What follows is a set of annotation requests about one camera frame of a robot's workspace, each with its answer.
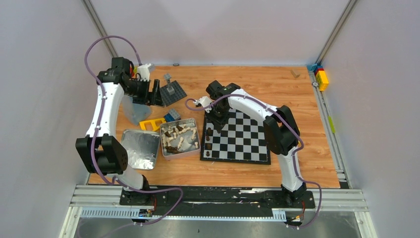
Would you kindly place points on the pink tin box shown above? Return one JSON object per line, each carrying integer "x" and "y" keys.
{"x": 180, "y": 139}

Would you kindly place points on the aluminium frame rail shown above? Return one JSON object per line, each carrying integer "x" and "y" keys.
{"x": 100, "y": 200}

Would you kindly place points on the folding chess board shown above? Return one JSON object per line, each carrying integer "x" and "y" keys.
{"x": 240, "y": 141}

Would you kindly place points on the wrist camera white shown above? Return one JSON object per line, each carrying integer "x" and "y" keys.
{"x": 143, "y": 71}
{"x": 203, "y": 102}

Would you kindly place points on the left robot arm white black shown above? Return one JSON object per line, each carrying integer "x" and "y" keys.
{"x": 100, "y": 151}

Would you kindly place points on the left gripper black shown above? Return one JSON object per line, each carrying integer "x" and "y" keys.
{"x": 147, "y": 92}

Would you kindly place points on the stacked coloured bricks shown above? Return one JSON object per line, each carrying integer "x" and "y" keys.
{"x": 320, "y": 76}

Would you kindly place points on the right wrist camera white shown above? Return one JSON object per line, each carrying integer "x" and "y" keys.
{"x": 203, "y": 102}

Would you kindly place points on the silver tin lid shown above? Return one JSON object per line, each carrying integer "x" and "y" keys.
{"x": 142, "y": 148}

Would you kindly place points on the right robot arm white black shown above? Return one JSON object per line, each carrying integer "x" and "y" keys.
{"x": 281, "y": 134}

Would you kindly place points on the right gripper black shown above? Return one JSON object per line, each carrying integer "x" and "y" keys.
{"x": 220, "y": 123}

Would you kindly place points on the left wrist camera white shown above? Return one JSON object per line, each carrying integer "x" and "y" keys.
{"x": 143, "y": 71}

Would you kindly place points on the grey lego baseplate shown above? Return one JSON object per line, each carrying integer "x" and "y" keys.
{"x": 171, "y": 92}

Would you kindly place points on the small wooden block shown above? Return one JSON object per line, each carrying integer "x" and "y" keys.
{"x": 295, "y": 73}

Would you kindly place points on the blue lego brick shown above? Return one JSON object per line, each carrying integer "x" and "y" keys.
{"x": 172, "y": 115}

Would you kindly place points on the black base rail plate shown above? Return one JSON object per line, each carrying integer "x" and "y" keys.
{"x": 205, "y": 201}

